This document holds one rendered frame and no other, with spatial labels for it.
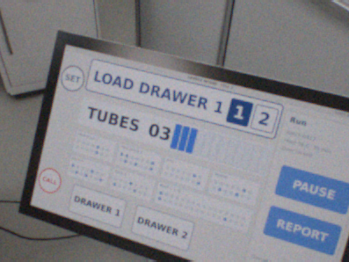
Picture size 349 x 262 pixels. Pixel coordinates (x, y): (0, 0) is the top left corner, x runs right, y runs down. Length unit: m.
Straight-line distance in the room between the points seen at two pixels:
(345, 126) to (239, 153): 0.15
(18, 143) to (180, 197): 1.70
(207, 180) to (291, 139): 0.13
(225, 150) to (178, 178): 0.08
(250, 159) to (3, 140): 1.84
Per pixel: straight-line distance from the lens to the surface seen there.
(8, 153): 2.17
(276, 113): 0.54
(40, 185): 0.65
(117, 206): 0.60
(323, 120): 0.55
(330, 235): 0.57
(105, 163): 0.59
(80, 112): 0.61
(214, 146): 0.55
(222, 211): 0.56
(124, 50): 0.59
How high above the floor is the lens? 1.50
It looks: 44 degrees down
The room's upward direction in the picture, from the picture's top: 4 degrees clockwise
